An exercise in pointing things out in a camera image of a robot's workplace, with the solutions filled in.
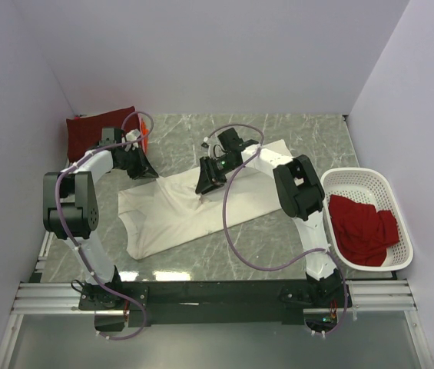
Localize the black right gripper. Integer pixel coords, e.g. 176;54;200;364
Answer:
195;155;239;196

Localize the white t shirt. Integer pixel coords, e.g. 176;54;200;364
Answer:
118;167;281;260

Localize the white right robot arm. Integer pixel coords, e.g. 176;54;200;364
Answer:
195;125;346;307

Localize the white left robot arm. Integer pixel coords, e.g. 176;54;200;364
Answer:
43;127;158;310

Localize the orange folded shirt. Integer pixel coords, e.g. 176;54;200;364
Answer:
139;118;149;154

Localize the dark red folded shirt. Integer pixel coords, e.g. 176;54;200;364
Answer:
66;106;135;162

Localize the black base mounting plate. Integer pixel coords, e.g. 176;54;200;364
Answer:
78;273;353;332

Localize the white perforated plastic basket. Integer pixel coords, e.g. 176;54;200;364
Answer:
321;168;414;272

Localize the red t shirt in basket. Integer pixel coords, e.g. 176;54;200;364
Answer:
328;194;399;267

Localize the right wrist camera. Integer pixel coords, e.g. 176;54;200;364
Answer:
201;137;218;159

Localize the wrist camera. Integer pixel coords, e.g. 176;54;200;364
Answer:
201;137;218;159
124;129;143;151

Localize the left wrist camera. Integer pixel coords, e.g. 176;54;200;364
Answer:
124;129;143;151

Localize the aluminium rail frame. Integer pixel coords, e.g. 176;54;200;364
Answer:
0;161;434;369

